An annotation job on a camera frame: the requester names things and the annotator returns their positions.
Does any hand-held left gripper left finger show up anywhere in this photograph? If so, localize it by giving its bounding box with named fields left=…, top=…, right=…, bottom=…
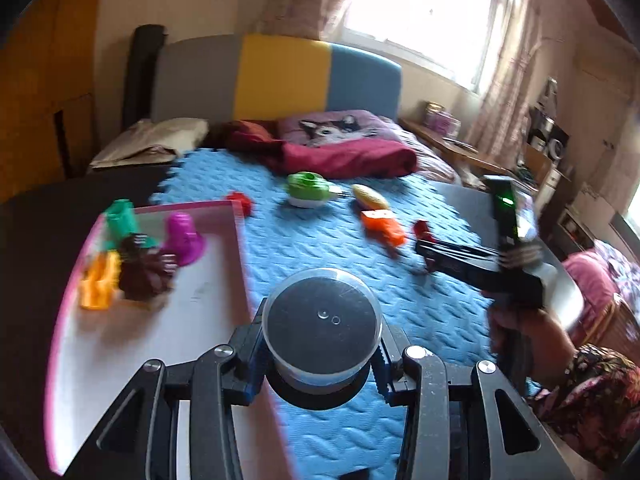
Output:
left=65, top=305, right=271, bottom=480

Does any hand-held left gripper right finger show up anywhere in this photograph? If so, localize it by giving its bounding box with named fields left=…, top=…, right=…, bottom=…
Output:
left=372, top=324, right=576, bottom=480

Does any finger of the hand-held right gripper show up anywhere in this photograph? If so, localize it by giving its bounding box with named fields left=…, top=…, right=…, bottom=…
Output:
left=416, top=239, right=501, bottom=263
left=425, top=255, right=497, bottom=287

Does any red toy bottle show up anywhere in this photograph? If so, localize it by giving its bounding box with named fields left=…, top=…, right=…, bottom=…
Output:
left=412, top=220, right=441, bottom=247

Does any pink cardboard box tray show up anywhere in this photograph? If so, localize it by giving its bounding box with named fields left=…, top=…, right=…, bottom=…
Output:
left=46, top=200, right=301, bottom=480

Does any orange holed cheese block toy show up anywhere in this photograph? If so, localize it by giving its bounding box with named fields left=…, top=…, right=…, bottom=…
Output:
left=361, top=209, right=406, bottom=248

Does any clear plastic jar black base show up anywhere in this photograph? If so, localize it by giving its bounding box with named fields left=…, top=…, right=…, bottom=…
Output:
left=260, top=267, right=384, bottom=411

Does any gold plastic egg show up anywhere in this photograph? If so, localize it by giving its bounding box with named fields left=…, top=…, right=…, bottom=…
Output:
left=350, top=184, right=391, bottom=211

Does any brown plastic flower toy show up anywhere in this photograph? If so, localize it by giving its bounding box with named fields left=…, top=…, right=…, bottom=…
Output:
left=117, top=232, right=178, bottom=301

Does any purple plastic toy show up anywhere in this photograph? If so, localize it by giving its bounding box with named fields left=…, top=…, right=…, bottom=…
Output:
left=162, top=212, right=207, bottom=265

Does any red plastic block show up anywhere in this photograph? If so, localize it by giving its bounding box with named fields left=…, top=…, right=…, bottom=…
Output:
left=226, top=191, right=256, bottom=217

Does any yellow orange plastic toy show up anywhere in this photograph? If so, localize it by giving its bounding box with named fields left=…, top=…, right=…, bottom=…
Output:
left=80, top=252, right=123, bottom=311

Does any green plastic block toy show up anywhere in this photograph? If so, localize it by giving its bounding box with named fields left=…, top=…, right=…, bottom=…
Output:
left=105, top=200, right=138, bottom=246

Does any person's right hand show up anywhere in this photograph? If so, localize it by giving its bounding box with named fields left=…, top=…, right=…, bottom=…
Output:
left=487, top=306, right=556, bottom=377

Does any pink cushion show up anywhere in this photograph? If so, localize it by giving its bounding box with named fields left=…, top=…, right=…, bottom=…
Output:
left=562, top=240, right=640, bottom=321

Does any pink patterned bed sheet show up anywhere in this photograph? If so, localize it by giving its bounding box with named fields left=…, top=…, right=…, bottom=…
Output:
left=400, top=130, right=461, bottom=183

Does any wooden bedside desk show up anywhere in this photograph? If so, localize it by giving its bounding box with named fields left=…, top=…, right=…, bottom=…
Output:
left=400, top=117, right=506, bottom=176

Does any wicker chair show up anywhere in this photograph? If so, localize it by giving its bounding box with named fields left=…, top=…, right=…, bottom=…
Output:
left=575, top=292, right=640, bottom=361

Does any blue foam puzzle mat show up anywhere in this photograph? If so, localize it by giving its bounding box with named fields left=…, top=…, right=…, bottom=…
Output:
left=167, top=147, right=546, bottom=480

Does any pink storage box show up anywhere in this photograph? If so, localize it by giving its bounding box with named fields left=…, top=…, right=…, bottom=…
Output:
left=425, top=101, right=461, bottom=131

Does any cluttered storage shelf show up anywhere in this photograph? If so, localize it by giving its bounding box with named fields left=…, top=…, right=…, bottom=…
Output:
left=520, top=77, right=576, bottom=221

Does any maroon blanket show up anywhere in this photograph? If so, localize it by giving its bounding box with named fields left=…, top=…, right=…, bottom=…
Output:
left=225, top=120, right=418, bottom=181

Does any purple cat pillow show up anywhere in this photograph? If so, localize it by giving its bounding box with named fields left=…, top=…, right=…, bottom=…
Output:
left=277, top=109, right=401, bottom=147

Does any beige folded cloth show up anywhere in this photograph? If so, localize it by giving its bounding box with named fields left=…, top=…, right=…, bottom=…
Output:
left=90, top=117, right=210, bottom=168

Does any window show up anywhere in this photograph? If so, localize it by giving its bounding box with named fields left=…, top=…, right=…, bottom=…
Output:
left=345, top=0, right=511, bottom=91

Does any grey yellow blue headboard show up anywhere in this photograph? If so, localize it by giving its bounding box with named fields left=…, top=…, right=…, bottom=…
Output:
left=150, top=34, right=403, bottom=123

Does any black rolled mat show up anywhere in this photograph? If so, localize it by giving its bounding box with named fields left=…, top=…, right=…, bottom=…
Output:
left=122, top=25, right=168, bottom=128

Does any wooden wardrobe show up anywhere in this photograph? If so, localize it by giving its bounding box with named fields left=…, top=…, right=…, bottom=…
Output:
left=0, top=0, right=108, bottom=196

